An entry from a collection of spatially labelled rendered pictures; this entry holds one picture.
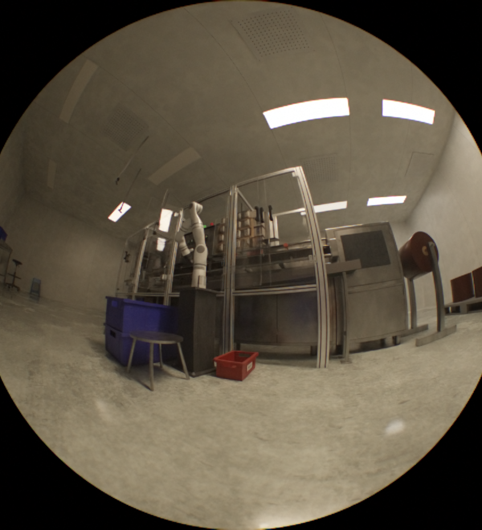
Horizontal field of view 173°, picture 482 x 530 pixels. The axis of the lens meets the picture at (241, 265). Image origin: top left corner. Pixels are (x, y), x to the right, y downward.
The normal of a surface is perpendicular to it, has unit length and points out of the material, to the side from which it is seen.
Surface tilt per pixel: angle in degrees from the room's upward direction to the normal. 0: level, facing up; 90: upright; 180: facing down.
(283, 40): 180
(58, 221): 90
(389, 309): 90
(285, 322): 90
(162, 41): 180
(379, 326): 90
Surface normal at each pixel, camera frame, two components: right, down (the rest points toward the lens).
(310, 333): -0.45, -0.28
